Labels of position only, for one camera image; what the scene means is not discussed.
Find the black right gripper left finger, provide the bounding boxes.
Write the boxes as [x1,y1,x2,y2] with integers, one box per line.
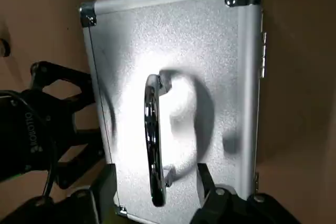
[0,163,118,224]

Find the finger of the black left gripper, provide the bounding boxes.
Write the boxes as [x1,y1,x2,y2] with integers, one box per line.
[29,60,95,112]
[54,128,107,190]

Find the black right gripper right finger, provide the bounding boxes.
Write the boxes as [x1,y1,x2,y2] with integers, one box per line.
[191,162,302,224]

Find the silver aluminium medicine case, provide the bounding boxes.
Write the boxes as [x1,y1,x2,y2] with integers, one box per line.
[78,0,265,224]

